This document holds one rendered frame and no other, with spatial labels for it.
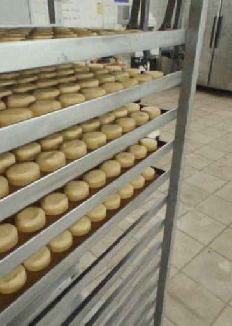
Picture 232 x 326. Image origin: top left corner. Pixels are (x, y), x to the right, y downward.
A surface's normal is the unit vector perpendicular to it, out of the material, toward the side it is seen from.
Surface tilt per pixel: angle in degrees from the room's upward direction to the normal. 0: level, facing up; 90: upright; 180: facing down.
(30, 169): 0
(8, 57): 90
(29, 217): 0
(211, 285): 0
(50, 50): 90
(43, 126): 90
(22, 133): 90
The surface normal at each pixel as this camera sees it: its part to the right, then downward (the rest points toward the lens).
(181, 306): 0.01, -0.89
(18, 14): 0.69, 0.34
